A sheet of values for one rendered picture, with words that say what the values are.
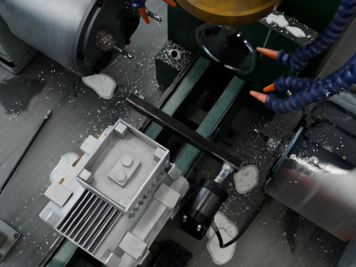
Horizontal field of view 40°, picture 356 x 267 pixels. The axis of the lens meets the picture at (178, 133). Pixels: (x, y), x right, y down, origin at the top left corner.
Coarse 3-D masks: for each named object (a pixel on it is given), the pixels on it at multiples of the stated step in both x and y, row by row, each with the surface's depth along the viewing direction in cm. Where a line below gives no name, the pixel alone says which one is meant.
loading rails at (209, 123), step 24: (192, 72) 109; (168, 96) 106; (192, 96) 113; (240, 96) 106; (144, 120) 104; (192, 120) 113; (216, 120) 105; (216, 144) 114; (192, 168) 100; (192, 192) 108; (48, 264) 94; (72, 264) 99
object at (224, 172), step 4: (220, 168) 91; (224, 168) 90; (232, 168) 91; (220, 172) 90; (224, 172) 90; (228, 172) 90; (216, 176) 90; (220, 176) 90; (224, 176) 90; (216, 180) 89; (220, 180) 89; (224, 180) 90; (220, 184) 89
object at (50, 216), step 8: (168, 168) 83; (176, 168) 84; (168, 176) 84; (176, 176) 84; (48, 208) 82; (40, 216) 81; (48, 216) 80; (56, 216) 81; (48, 224) 80; (104, 256) 79; (112, 256) 78; (112, 264) 78
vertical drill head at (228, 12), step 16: (176, 0) 69; (192, 0) 66; (208, 0) 66; (224, 0) 66; (240, 0) 66; (256, 0) 66; (272, 0) 66; (208, 16) 67; (224, 16) 66; (240, 16) 66; (256, 16) 67; (224, 48) 79
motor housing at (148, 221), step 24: (72, 216) 79; (96, 216) 78; (120, 216) 80; (144, 216) 83; (168, 216) 87; (72, 240) 78; (96, 240) 78; (120, 240) 81; (144, 240) 83; (120, 264) 81
